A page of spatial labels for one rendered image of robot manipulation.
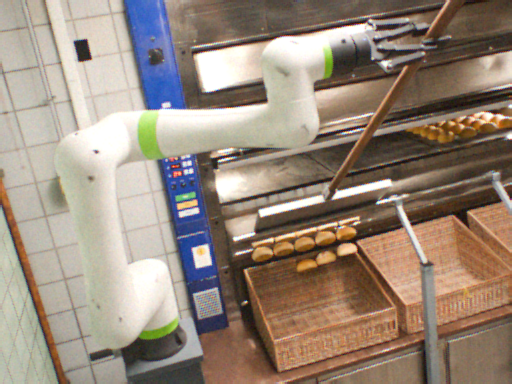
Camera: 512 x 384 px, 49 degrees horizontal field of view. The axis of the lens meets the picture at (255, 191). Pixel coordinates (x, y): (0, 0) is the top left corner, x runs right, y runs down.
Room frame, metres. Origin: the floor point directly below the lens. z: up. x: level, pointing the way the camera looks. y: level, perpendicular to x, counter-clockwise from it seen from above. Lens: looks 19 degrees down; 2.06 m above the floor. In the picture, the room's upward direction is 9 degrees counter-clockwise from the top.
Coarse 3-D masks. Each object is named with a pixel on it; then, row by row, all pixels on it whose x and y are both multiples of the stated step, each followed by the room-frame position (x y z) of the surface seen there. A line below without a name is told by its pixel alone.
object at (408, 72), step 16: (448, 0) 1.19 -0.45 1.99; (464, 0) 1.17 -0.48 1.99; (448, 16) 1.21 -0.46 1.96; (432, 32) 1.26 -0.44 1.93; (416, 64) 1.34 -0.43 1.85; (400, 80) 1.40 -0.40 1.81; (384, 112) 1.51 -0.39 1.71; (368, 128) 1.60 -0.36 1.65; (352, 160) 1.75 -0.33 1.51; (336, 176) 1.88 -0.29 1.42
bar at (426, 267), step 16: (480, 176) 2.31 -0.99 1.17; (496, 176) 2.31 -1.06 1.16; (416, 192) 2.24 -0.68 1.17; (432, 192) 2.25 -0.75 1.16; (352, 208) 2.18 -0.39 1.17; (368, 208) 2.19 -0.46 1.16; (400, 208) 2.20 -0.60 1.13; (288, 224) 2.12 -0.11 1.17; (304, 224) 2.13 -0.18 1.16; (240, 240) 2.07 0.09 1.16; (416, 240) 2.09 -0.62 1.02; (432, 272) 2.00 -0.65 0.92; (432, 288) 2.00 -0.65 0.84; (432, 304) 2.00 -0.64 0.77; (432, 320) 2.00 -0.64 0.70; (432, 336) 1.99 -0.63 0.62; (432, 352) 1.99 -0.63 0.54; (432, 368) 1.99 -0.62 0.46
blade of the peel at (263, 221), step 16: (352, 192) 2.06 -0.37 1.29; (368, 192) 2.08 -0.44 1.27; (384, 192) 2.15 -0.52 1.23; (272, 208) 2.00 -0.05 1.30; (288, 208) 2.00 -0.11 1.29; (304, 208) 2.03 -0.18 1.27; (320, 208) 2.09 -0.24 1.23; (336, 208) 2.15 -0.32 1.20; (256, 224) 2.06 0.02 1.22; (272, 224) 2.09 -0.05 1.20; (320, 224) 2.29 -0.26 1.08; (256, 240) 2.23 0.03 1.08
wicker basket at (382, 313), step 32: (352, 256) 2.50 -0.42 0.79; (256, 288) 2.40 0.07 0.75; (288, 288) 2.42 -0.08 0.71; (320, 288) 2.44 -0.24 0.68; (256, 320) 2.32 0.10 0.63; (288, 320) 2.34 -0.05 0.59; (320, 320) 2.30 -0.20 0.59; (352, 320) 2.03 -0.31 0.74; (384, 320) 2.06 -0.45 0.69; (288, 352) 2.08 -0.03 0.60; (320, 352) 2.00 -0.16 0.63
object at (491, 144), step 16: (480, 144) 2.74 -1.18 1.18; (496, 144) 2.74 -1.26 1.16; (416, 160) 2.65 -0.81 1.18; (432, 160) 2.66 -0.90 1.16; (448, 160) 2.68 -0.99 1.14; (352, 176) 2.57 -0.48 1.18; (368, 176) 2.59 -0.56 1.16; (272, 192) 2.53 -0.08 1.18; (288, 192) 2.51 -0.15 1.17; (304, 192) 2.52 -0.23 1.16; (224, 208) 2.44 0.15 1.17; (240, 208) 2.46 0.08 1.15
